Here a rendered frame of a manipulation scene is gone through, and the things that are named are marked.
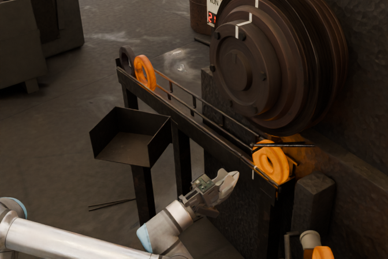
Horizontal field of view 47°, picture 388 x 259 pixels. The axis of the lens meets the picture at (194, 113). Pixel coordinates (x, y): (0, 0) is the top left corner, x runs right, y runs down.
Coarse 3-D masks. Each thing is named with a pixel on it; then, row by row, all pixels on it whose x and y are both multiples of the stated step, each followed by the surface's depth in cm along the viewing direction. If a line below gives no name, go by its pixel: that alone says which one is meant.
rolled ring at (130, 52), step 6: (120, 48) 234; (126, 48) 228; (120, 54) 237; (126, 54) 228; (132, 54) 226; (120, 60) 240; (126, 60) 240; (132, 60) 226; (126, 66) 240; (132, 66) 227; (132, 72) 230
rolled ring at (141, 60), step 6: (138, 60) 218; (144, 60) 213; (138, 66) 223; (144, 66) 213; (150, 66) 212; (138, 72) 225; (150, 72) 212; (138, 78) 226; (144, 78) 226; (150, 78) 212; (144, 84) 224; (150, 84) 214
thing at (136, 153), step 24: (120, 120) 193; (144, 120) 187; (168, 120) 180; (96, 144) 181; (120, 144) 188; (144, 144) 186; (168, 144) 184; (144, 168) 186; (144, 192) 192; (144, 216) 201
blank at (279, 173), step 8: (256, 152) 153; (264, 152) 149; (272, 152) 145; (280, 152) 145; (256, 160) 155; (264, 160) 154; (272, 160) 147; (280, 160) 144; (264, 168) 153; (272, 168) 153; (280, 168) 144; (288, 168) 145; (272, 176) 150; (280, 176) 146; (288, 176) 147
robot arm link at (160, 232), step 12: (156, 216) 135; (168, 216) 133; (144, 228) 133; (156, 228) 132; (168, 228) 132; (180, 228) 134; (144, 240) 131; (156, 240) 131; (168, 240) 132; (156, 252) 132
